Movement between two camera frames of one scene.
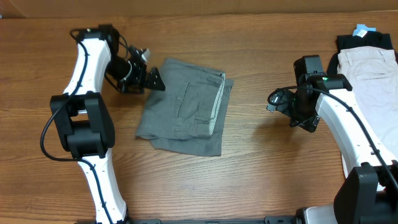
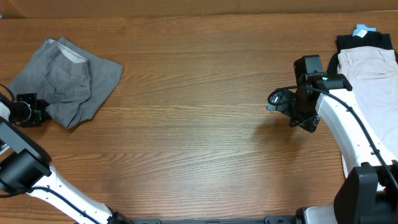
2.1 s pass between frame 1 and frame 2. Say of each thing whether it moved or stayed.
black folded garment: stayed
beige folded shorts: stayed
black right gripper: stayed
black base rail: stayed
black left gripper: moved
